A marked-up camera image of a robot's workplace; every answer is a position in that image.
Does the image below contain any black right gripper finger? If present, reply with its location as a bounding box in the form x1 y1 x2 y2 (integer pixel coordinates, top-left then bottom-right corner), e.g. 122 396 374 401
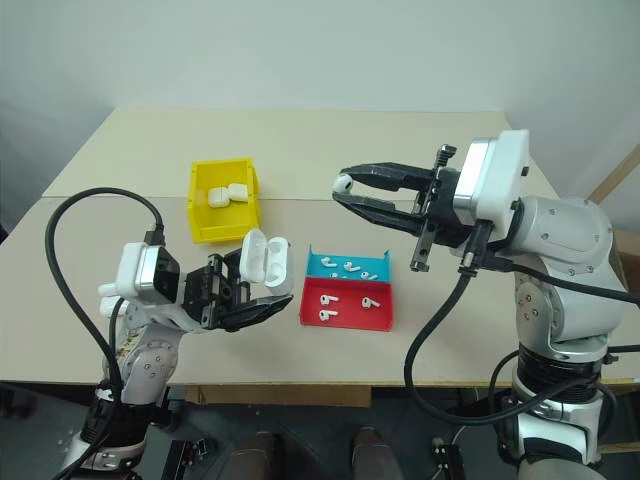
331 190 427 237
339 161 438 195

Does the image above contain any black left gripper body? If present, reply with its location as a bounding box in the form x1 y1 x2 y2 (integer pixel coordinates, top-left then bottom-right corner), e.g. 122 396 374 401
176 251 252 331

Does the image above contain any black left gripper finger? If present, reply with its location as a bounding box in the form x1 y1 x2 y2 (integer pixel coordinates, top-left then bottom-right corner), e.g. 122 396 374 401
221 248 245 287
218 294 295 332

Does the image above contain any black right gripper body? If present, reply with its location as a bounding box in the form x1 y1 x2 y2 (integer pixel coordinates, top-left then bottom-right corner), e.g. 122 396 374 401
408 144 482 274

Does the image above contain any yellow plastic bin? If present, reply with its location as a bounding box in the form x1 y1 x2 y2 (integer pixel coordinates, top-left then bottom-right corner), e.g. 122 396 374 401
188 156 264 247

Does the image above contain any blue plastic tray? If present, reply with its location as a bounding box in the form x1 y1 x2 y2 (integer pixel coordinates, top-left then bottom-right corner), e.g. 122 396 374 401
305 243 394 287

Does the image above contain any red plastic tray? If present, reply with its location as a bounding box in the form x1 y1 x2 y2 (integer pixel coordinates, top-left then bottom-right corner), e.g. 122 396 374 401
298 276 397 334

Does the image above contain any dark rounded shape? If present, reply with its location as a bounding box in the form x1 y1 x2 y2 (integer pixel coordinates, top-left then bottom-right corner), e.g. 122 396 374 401
228 431 280 480
349 426 397 480

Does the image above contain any wooden board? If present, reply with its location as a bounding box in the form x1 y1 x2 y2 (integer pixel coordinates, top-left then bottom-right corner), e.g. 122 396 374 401
588 148 640 202

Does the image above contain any brown cardboard box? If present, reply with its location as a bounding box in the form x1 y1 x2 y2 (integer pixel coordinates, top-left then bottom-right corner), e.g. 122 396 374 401
611 227 640 294

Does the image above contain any small black box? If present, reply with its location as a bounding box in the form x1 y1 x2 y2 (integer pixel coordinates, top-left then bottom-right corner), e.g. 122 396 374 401
430 436 467 480

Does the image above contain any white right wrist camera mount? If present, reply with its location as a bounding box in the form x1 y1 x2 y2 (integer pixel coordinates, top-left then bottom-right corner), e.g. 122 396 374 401
451 129 532 232

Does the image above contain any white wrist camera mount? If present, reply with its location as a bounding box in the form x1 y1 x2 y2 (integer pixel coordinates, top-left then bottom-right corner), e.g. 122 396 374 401
97 241 182 307
451 129 532 232

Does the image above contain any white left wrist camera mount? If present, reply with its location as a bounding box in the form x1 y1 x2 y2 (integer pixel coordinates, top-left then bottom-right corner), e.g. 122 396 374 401
97 241 182 307

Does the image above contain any thin black left wrist cable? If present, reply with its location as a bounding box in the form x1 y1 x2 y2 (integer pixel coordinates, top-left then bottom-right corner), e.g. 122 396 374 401
108 296 129 364

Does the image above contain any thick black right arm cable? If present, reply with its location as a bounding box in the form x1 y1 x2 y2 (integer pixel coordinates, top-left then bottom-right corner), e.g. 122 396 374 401
403 222 621 427

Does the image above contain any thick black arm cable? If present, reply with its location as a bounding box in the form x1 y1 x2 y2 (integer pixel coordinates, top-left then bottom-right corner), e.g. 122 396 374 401
403 222 621 427
44 186 167 480

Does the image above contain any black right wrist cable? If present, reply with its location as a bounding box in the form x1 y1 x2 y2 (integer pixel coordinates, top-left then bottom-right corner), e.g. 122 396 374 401
485 248 640 304

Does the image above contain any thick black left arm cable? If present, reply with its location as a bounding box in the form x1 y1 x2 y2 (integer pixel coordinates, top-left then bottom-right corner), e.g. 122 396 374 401
44 186 167 480

